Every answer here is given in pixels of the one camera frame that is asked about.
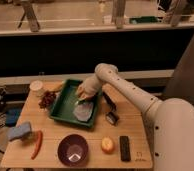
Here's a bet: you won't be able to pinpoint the purple bowl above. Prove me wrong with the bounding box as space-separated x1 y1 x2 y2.
57 134 89 167

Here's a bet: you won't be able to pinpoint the orange fruit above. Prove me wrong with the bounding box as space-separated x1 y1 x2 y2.
101 137 115 154

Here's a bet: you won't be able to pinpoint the blue sponge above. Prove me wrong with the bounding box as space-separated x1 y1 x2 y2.
8 122 32 141

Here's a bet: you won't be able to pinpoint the silver fork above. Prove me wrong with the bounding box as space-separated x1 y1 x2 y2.
74 99 84 105

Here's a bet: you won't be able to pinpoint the yellow banana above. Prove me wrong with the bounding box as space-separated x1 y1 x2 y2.
50 83 63 92

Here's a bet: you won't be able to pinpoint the green plastic tray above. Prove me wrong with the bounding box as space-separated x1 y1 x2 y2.
50 79 101 128

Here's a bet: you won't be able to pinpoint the white cup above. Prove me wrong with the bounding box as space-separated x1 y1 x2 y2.
29 80 44 97

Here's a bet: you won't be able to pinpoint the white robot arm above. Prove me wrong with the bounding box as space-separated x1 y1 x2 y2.
76 63 194 171

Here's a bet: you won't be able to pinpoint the dark red grapes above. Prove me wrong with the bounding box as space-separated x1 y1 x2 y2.
39 91 56 109

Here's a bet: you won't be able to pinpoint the green object behind glass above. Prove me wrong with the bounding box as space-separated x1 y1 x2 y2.
129 16 159 24

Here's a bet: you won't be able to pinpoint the blue box beside table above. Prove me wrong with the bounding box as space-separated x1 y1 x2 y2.
5 108 21 127

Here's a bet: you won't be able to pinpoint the red chili pepper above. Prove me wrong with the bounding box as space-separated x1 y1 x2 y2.
31 130 43 160

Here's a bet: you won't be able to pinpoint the black dish brush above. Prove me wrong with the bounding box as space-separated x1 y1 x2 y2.
103 92 119 125

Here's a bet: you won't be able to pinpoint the black remote control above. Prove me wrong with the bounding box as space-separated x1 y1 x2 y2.
119 136 131 162

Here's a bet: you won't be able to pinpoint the wooden table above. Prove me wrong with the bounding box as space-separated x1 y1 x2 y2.
1 85 153 169

